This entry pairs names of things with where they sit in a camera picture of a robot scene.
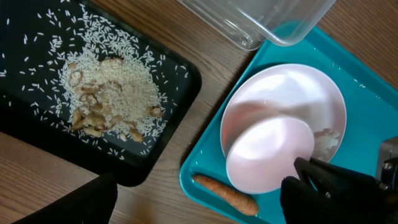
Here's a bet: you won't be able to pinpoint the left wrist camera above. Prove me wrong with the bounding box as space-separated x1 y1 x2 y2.
376 137 397 190

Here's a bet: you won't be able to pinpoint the orange carrot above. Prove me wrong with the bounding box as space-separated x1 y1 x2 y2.
192 175 259 216

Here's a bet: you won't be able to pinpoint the pink bowl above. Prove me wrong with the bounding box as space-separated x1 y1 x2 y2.
220 116 315 194

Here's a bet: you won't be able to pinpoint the clear plastic bin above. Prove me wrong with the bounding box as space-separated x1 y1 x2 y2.
178 0 335 51

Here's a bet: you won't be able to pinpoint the pink plate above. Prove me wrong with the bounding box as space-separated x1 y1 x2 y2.
220 63 347 162

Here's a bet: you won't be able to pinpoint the teal serving tray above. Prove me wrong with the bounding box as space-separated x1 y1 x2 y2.
179 27 397 223

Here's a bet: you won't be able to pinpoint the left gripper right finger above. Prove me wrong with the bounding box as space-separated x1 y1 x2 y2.
280 157 397 224

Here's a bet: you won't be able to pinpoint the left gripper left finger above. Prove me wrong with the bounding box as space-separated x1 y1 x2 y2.
14 173 118 224

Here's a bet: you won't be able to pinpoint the black plastic tray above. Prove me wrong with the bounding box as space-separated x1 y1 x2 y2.
0 0 203 187

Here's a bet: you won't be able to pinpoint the rice and peanut scraps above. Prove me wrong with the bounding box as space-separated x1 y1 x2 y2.
0 0 190 161

